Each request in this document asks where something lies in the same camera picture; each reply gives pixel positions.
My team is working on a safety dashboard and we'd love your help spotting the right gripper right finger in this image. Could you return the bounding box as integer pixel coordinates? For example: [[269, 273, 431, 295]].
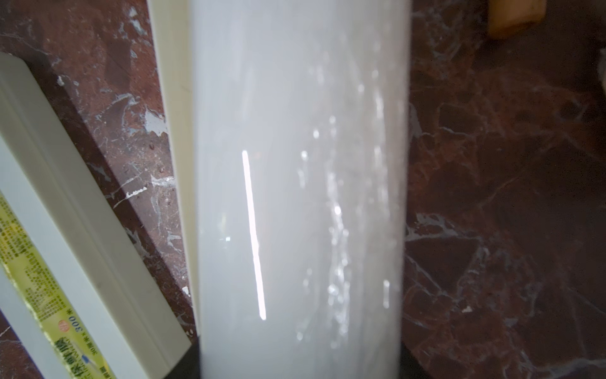
[[399, 343, 432, 379]]

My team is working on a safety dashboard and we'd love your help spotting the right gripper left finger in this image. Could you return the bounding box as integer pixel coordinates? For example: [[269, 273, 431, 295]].
[[165, 339, 201, 379]]

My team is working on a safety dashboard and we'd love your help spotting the cream dispenser lid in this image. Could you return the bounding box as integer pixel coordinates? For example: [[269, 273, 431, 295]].
[[1, 54, 191, 378]]

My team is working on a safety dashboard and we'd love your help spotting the plastic wrap roll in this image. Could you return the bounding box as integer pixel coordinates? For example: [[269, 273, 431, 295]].
[[191, 1, 411, 378]]

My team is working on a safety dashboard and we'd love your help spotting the cream wrap dispenser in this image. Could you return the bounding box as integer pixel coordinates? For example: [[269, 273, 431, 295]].
[[148, 0, 200, 329]]

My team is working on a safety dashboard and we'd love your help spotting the blue hand rake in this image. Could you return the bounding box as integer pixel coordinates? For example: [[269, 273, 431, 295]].
[[488, 0, 547, 39]]

